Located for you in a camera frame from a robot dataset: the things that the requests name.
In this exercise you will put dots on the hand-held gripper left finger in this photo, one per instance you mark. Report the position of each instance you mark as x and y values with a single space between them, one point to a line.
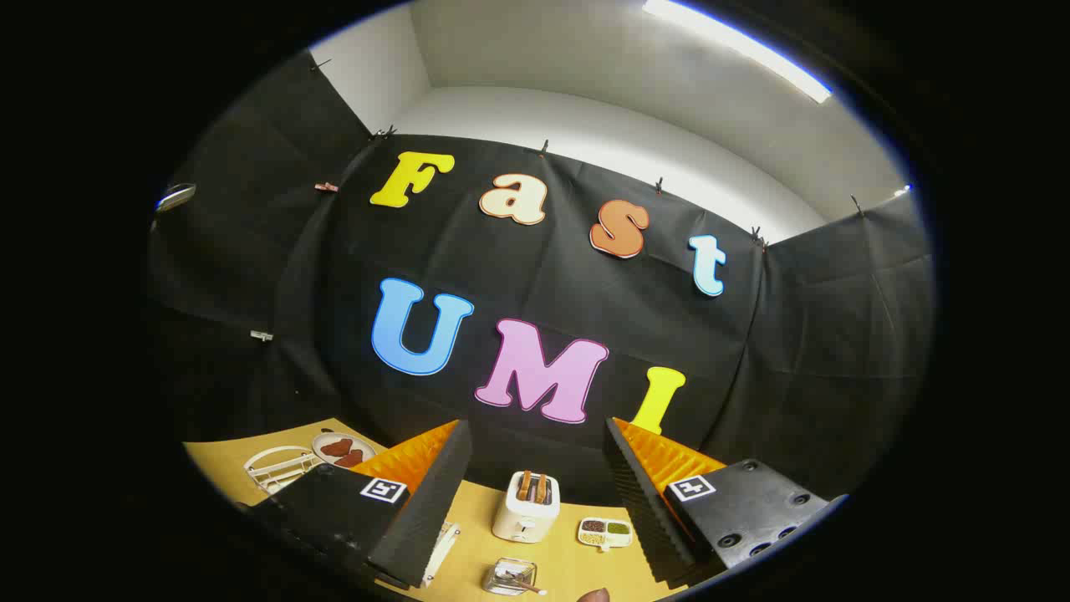
418 510

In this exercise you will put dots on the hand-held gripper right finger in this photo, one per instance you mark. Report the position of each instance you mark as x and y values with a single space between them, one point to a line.
644 502

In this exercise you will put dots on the white divided dish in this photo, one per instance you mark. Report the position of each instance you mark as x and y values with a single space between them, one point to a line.
605 545

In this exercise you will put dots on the small beige meat plate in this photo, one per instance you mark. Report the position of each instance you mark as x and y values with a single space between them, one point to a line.
322 441

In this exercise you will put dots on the brown meat piece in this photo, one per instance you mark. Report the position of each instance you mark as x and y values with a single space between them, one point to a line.
338 447
351 459

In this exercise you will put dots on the toasted bread slice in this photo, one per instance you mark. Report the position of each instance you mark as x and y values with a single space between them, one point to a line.
525 487
542 489

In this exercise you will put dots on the white toaster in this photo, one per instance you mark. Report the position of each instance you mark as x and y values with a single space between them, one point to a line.
522 522

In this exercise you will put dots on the black backdrop cloth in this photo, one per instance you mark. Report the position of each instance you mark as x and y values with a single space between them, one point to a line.
543 276

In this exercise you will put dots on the row of black cloth clips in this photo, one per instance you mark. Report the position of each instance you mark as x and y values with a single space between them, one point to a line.
659 185

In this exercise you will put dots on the smartphone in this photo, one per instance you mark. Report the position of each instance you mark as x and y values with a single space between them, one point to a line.
175 197

